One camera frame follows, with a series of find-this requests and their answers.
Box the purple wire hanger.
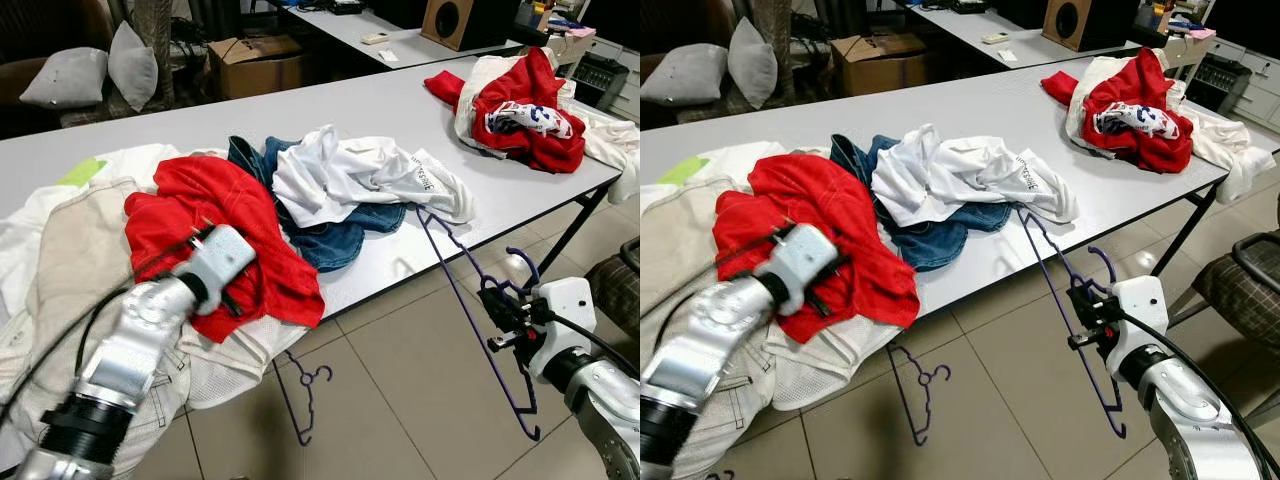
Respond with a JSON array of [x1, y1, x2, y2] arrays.
[[272, 350, 334, 446], [885, 345, 951, 446], [415, 207, 544, 443], [1015, 205, 1129, 439]]

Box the plain red shirt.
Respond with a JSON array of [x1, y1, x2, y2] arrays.
[[125, 155, 326, 344], [712, 153, 921, 344]]

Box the white t-shirt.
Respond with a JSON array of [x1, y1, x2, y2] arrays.
[[872, 123, 1079, 226], [272, 125, 476, 229]]

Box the plaid chair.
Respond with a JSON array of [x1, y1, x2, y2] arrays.
[[585, 238, 641, 341], [1190, 230, 1280, 331]]

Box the black table leg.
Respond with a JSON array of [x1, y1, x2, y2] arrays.
[[1170, 180, 1226, 276], [540, 185, 611, 286]]

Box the blue denim jeans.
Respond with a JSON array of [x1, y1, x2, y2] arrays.
[[228, 135, 406, 273], [830, 133, 1016, 273]]

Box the white cloth garment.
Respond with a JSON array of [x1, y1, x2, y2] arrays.
[[640, 143, 791, 216], [0, 143, 201, 311]]

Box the green tape patch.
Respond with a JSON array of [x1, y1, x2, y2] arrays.
[[682, 157, 726, 186], [58, 157, 106, 188]]

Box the cream garment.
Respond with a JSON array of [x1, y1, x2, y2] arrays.
[[455, 55, 641, 206], [1065, 55, 1251, 206]]

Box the red shirt with white print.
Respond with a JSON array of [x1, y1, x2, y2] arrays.
[[424, 47, 588, 174], [1040, 47, 1196, 174]]

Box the cardboard box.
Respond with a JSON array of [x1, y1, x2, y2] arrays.
[[830, 32, 926, 96], [207, 35, 306, 99]]

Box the white drawer unit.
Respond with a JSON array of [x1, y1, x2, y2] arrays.
[[600, 35, 641, 121], [1230, 40, 1280, 126]]

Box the black plastic crate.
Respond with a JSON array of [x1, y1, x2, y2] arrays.
[[575, 52, 631, 111], [1185, 52, 1251, 116]]

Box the narrow grey pillow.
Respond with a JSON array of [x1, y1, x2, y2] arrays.
[[727, 17, 779, 109], [108, 20, 159, 111]]

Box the wooden speaker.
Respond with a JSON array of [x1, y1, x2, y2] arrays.
[[1042, 0, 1141, 53], [421, 0, 521, 53]]

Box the brown leather sofa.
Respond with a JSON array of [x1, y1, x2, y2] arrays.
[[0, 0, 116, 136], [640, 0, 736, 131]]

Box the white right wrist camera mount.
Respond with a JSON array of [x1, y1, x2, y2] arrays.
[[525, 277, 598, 381], [1105, 275, 1171, 376]]

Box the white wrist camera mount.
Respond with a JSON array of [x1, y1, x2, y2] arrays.
[[1105, 275, 1171, 376], [525, 277, 598, 381], [765, 222, 839, 316], [185, 225, 258, 306]]

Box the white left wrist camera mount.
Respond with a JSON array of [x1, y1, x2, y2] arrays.
[[765, 222, 839, 316], [185, 225, 258, 306]]

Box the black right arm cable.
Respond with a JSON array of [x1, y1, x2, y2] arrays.
[[1120, 310, 1280, 471], [540, 310, 641, 381]]

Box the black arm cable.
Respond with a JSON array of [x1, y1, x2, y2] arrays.
[[0, 235, 201, 431], [1120, 310, 1280, 471], [540, 310, 641, 381], [712, 235, 793, 281]]

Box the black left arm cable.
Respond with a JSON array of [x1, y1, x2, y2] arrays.
[[712, 235, 793, 281], [0, 235, 201, 431]]

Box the rope-wrapped post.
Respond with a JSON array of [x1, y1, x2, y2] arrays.
[[752, 0, 796, 101], [130, 0, 176, 106]]

